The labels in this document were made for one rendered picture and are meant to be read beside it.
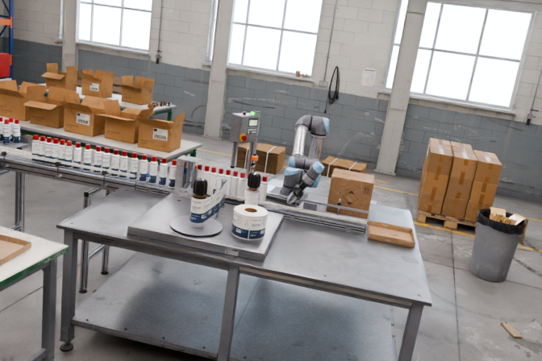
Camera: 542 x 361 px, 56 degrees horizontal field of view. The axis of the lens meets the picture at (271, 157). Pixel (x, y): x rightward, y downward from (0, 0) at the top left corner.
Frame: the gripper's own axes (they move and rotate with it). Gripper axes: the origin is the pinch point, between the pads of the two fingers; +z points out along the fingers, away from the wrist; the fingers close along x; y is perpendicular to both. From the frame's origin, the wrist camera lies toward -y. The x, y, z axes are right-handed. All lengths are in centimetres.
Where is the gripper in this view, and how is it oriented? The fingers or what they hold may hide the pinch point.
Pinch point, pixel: (289, 201)
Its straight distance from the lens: 353.6
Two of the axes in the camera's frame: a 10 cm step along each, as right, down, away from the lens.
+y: -1.9, 2.2, -9.6
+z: -6.0, 7.5, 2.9
